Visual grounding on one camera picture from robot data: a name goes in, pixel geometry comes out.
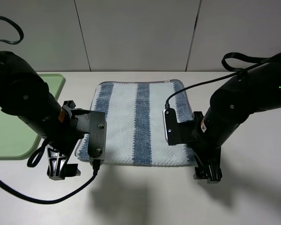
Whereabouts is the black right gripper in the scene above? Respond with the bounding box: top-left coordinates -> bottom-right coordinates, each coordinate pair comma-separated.
178,111 -> 222,183

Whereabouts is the black left camera cable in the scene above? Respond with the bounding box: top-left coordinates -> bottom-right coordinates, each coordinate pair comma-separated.
0,138 -> 101,204

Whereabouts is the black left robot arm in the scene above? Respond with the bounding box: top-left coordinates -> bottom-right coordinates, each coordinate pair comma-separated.
0,51 -> 90,180

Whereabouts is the black right camera cable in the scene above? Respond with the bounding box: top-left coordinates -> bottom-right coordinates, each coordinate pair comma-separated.
165,52 -> 272,111

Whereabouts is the black camera cable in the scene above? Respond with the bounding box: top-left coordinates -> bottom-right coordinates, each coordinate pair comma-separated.
0,138 -> 101,204
165,52 -> 272,111

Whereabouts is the light green plastic tray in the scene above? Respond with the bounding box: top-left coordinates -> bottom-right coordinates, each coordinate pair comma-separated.
0,74 -> 66,159

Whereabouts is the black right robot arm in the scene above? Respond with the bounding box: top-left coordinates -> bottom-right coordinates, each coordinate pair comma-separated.
186,52 -> 281,183

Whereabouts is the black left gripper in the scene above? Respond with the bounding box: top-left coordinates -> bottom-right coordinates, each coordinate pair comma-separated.
44,100 -> 91,180

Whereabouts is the blue white striped towel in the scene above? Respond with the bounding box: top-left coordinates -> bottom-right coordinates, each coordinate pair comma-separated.
74,79 -> 197,167

